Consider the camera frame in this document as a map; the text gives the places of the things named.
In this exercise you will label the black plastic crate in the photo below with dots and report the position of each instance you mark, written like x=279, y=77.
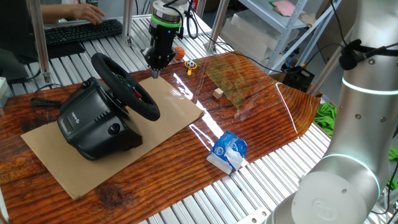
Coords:
x=298, y=79

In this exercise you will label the brown cardboard sheet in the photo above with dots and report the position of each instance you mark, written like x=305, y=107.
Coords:
x=62, y=168

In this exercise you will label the black computer keyboard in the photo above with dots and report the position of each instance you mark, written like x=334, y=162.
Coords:
x=81, y=31

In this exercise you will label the white plastic storage box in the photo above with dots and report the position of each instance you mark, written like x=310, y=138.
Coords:
x=258, y=23
x=245, y=40

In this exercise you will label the person bare forearm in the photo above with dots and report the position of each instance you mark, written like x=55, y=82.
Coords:
x=56, y=14

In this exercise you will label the person bare hand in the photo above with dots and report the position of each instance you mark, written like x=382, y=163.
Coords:
x=88, y=13

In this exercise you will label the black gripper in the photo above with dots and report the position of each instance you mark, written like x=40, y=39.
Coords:
x=163, y=43

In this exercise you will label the small wooden cube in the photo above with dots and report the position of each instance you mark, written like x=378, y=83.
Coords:
x=218, y=93

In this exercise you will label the black steering wheel base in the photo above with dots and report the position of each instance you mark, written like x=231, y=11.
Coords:
x=91, y=119

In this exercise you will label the black racing steering wheel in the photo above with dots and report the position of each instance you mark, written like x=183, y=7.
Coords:
x=105, y=63

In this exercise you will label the blue white tissue pack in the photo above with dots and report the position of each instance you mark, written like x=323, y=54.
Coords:
x=227, y=146

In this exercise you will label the white metal shelf rack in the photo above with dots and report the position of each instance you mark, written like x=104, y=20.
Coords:
x=287, y=31

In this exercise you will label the black computer monitor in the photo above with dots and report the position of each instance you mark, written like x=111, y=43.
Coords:
x=15, y=46

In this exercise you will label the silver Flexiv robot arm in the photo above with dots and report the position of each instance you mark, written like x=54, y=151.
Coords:
x=357, y=124

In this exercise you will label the wood grain table cover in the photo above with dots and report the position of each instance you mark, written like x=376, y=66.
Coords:
x=264, y=130

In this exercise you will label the aluminium frame post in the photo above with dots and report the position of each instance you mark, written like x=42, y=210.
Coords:
x=38, y=37
x=217, y=25
x=323, y=73
x=127, y=18

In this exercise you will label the green cloth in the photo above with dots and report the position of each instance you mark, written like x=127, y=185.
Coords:
x=325, y=118

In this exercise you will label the pink paper sheet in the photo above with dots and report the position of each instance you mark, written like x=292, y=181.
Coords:
x=284, y=7

